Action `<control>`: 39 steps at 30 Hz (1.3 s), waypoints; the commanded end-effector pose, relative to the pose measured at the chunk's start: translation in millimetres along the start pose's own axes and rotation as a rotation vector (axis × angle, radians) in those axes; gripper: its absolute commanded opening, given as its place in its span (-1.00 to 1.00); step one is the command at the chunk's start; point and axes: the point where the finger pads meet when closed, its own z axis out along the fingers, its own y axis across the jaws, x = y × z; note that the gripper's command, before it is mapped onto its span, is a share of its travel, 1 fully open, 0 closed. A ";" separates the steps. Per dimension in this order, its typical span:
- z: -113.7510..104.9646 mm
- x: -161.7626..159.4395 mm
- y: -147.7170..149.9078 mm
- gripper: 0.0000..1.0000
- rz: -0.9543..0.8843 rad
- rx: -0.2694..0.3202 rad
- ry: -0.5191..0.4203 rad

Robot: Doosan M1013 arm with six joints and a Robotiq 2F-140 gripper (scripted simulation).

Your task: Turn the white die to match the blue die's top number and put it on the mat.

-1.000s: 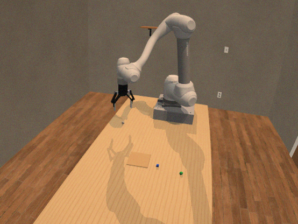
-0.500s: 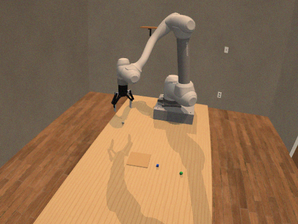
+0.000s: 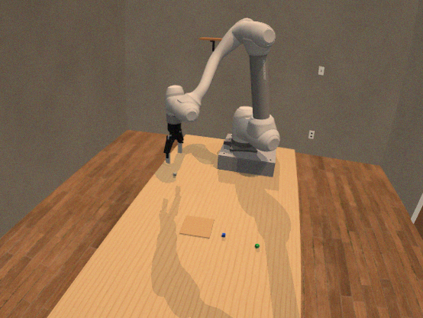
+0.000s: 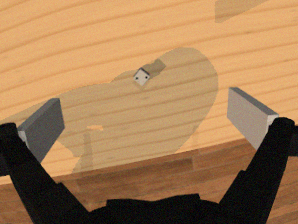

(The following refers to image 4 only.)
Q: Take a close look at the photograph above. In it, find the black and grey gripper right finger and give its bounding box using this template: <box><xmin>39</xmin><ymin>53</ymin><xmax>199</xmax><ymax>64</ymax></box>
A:
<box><xmin>200</xmin><ymin>87</ymin><xmax>298</xmax><ymax>224</ymax></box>

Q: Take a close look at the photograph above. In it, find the white die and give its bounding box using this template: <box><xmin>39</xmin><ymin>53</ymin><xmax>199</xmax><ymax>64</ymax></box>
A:
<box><xmin>133</xmin><ymin>67</ymin><xmax>150</xmax><ymax>86</ymax></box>

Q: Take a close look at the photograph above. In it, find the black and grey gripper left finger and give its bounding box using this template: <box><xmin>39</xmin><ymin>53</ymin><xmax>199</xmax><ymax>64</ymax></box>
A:
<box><xmin>0</xmin><ymin>98</ymin><xmax>105</xmax><ymax>224</ymax></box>

